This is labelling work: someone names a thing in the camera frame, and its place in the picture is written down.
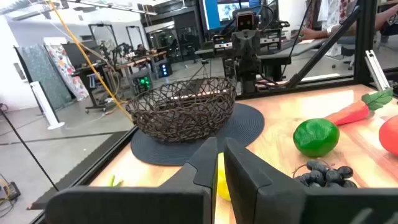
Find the orange mandarin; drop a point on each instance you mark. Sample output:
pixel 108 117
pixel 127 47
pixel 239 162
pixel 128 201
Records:
pixel 390 135

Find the white tower fan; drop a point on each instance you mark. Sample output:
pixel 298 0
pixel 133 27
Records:
pixel 43 102

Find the pale green celery bunch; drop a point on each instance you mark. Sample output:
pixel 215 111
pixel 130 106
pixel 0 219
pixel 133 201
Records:
pixel 112 182

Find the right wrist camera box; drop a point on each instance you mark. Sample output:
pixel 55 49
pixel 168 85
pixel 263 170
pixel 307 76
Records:
pixel 245 21

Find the orange carrot with green leaves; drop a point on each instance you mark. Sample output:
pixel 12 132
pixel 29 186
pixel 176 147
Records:
pixel 348 114

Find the black rolling desk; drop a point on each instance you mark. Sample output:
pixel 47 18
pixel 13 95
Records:
pixel 84 56

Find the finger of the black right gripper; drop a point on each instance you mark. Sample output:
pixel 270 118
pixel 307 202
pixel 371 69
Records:
pixel 252 43
pixel 239 43

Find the dark teal fabric panel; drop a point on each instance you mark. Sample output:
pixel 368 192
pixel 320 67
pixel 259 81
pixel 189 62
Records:
pixel 43 77

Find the patterned hanging fabric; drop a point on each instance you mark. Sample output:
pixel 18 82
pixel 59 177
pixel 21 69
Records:
pixel 331 12

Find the thin black pole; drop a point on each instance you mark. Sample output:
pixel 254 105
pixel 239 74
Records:
pixel 29 150

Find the floral fabric panel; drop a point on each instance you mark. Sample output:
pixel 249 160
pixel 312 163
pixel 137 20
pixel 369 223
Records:
pixel 66 71

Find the silver aluminium bar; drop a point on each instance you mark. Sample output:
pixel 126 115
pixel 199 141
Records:
pixel 377 70

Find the yellow green apple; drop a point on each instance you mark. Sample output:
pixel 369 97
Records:
pixel 222 183

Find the dark purple grape bunch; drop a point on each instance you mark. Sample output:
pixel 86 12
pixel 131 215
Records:
pixel 323 177

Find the black power brick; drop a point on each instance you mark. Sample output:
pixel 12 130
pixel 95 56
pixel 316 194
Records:
pixel 12 190

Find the person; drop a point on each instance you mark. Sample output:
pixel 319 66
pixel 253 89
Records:
pixel 141 49
pixel 382 18

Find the dark woven wicker basket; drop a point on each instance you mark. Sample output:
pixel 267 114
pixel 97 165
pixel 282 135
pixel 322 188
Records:
pixel 174 124

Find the blue monitor screen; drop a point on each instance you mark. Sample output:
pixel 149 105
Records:
pixel 213 14

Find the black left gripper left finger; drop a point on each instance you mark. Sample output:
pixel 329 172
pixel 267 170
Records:
pixel 140 205

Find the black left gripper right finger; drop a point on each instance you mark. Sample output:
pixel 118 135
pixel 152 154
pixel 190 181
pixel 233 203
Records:
pixel 264 202

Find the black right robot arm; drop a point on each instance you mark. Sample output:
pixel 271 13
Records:
pixel 245 74

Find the dark blue round placemat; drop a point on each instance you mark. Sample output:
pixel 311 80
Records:
pixel 245 124

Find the wooden workbench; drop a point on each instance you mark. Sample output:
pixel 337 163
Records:
pixel 140 60

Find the computer with blue lights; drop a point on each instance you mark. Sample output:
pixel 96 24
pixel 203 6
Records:
pixel 164 70

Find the green lime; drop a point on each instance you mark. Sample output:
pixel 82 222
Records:
pixel 315 137

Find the computer with green lights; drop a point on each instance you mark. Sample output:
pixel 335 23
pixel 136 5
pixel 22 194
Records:
pixel 143 82

